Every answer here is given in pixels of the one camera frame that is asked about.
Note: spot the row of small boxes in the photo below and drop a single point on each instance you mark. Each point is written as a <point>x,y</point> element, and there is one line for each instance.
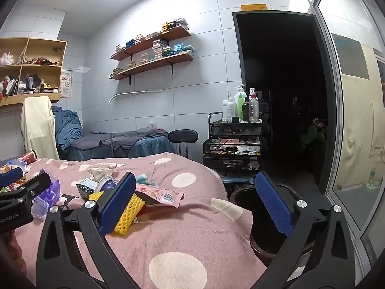
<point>39,90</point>

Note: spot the white plastic bag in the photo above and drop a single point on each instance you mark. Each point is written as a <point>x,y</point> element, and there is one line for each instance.
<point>6,59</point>

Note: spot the potted plant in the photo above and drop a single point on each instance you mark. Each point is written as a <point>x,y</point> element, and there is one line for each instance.
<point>314,134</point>

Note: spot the blue plastic bag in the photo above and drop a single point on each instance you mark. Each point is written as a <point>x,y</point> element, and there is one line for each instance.
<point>237,178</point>

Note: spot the wall poster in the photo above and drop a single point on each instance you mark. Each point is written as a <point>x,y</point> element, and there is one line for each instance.
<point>66,84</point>

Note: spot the wooden cubby shelf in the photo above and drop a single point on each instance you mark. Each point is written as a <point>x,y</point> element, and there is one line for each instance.
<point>63,75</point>

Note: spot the dark brown bottle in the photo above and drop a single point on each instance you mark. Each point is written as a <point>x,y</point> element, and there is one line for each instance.
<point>245,111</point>

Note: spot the green pump bottle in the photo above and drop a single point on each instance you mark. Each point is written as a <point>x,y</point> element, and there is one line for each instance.
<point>241,107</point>

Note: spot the yellow foam fruit net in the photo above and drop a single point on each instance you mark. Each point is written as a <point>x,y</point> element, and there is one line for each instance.
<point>129,216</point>

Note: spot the black mesh trolley cart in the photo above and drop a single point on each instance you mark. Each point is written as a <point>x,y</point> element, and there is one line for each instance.
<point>228,131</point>

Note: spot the pink snack packet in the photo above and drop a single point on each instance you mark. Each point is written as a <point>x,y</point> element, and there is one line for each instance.
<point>162,195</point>

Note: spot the brown trash bin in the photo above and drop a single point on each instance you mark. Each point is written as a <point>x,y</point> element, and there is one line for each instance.
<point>246,210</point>

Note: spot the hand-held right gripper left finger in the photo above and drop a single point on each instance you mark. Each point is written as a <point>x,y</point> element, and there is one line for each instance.
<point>117,207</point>

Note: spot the black chair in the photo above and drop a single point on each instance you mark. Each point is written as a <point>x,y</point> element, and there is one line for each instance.
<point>183,135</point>

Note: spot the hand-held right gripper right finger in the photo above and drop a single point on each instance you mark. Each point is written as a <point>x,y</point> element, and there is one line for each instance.
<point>272,204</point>

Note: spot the white framed window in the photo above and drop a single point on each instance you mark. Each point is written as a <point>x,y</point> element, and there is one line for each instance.
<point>380,78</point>

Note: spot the teal tissue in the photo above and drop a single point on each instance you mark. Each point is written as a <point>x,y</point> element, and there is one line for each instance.
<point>144,179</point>

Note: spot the red paper cup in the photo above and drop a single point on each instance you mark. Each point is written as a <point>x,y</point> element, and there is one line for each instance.
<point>28,157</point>

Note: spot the purple plastic wrapper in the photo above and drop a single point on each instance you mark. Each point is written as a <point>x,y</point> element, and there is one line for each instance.
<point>49,192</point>

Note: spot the green plastic bottle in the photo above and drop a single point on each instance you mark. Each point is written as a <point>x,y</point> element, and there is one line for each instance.
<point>372,177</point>

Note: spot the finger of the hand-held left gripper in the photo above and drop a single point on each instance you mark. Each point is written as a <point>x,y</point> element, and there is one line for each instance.
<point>10,177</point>
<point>36,185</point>

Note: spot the yellow door sign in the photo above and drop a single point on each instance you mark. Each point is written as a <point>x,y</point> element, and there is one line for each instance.
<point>253,7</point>

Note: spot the metal bowl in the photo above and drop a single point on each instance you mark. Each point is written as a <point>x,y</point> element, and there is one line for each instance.
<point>376,185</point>

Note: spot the cream towel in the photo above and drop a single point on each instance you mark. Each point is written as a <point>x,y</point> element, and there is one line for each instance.
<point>39,126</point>

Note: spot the glass sliding door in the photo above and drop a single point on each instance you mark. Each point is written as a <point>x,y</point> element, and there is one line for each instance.
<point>339,111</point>

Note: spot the grey blanket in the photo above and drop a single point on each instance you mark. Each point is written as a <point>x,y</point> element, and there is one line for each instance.
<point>132,137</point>

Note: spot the tall white pump bottle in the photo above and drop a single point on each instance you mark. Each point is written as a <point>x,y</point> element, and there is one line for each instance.
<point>239,88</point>

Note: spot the clear blue plastic wrapper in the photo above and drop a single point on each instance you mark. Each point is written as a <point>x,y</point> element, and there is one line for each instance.
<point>15,165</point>

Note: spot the blue bedding heap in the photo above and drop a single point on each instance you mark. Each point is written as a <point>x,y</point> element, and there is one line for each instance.
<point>67,126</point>

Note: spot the white yogurt cup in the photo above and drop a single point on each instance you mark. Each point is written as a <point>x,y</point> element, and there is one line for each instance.
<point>106,185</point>

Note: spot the pile of cosmetic packets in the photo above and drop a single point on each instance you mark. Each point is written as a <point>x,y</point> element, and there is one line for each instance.
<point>234,148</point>

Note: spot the pink polka dot blanket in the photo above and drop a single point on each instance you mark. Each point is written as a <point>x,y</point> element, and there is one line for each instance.
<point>180,231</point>

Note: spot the dark grey door frame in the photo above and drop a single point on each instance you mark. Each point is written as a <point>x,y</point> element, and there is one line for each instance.
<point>326,126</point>

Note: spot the cream tissue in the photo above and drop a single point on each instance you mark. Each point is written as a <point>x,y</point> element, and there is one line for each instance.
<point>99,171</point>

